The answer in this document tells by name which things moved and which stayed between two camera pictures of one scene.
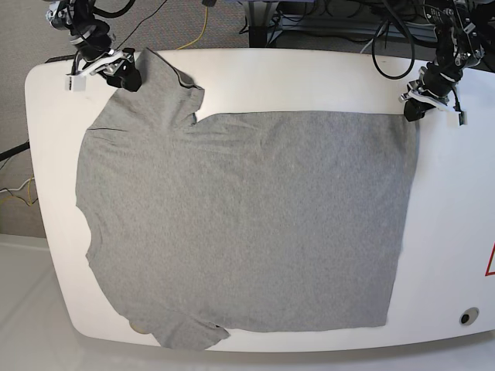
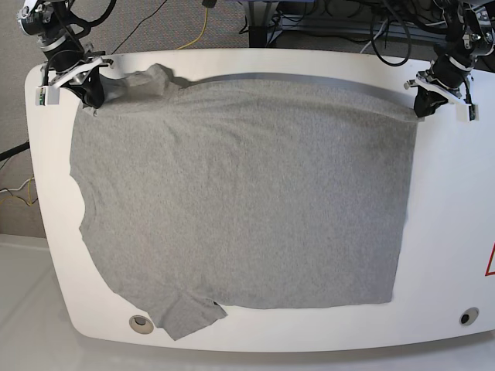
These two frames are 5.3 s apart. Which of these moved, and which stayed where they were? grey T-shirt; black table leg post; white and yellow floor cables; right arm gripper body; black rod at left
Moved: grey T-shirt; right arm gripper body
Stayed: white and yellow floor cables; black table leg post; black rod at left
